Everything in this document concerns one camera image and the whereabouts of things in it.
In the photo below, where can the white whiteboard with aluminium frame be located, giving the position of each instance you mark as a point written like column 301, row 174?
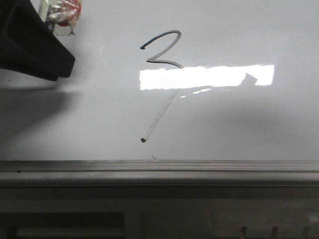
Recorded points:
column 218, row 92

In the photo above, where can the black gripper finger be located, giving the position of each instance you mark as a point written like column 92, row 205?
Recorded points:
column 27, row 45

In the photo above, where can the white whiteboard marker with tape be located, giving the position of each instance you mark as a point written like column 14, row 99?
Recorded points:
column 60, row 16

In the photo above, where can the grey base with black markings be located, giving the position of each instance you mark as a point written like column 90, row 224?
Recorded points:
column 197, row 212

